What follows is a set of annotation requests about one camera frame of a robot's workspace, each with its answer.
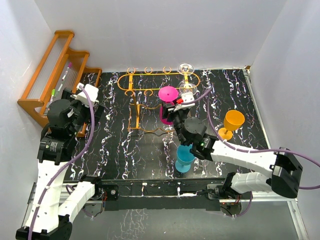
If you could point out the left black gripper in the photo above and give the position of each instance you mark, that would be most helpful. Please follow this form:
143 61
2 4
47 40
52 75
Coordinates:
76 102

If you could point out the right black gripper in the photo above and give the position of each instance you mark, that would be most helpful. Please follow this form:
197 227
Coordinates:
168 112

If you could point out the pink plastic wine glass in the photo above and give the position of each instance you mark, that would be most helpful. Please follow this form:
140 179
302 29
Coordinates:
167 95

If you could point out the clear flute glass front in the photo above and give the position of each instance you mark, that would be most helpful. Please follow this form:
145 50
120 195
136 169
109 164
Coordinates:
187 87

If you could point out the clear flute glass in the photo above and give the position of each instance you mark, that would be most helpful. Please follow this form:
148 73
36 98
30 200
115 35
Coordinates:
185 69
187 87

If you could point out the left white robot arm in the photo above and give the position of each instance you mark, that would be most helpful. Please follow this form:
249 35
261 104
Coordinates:
49 219

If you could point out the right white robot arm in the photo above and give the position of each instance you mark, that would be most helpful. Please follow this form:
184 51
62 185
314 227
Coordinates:
276 171

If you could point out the blue plastic wine glass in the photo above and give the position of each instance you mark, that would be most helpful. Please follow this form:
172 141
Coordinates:
184 158

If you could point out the clear grey wine glass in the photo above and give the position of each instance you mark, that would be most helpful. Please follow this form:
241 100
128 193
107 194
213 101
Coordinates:
204 162

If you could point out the orange plastic wine glass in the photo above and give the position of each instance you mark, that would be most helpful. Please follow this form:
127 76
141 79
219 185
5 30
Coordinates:
233 120

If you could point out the green capped marker pen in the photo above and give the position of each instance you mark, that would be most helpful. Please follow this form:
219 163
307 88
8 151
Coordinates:
52 97

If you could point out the orange wooden stepped shelf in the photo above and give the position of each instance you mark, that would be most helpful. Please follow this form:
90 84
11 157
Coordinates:
49 72

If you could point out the pink capped marker pen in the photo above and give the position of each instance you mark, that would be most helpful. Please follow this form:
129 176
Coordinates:
65 73

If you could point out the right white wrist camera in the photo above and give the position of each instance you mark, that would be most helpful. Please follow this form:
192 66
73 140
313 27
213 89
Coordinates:
185 101

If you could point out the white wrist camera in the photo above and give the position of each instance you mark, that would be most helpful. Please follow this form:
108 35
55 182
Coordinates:
88 94
185 101

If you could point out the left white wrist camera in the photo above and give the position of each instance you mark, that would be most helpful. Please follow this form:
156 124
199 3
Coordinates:
88 94

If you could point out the gold wire wine glass rack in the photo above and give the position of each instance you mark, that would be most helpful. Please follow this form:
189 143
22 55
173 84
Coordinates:
142 87

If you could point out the black table front rail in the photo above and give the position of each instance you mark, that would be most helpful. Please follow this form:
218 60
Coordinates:
169 194

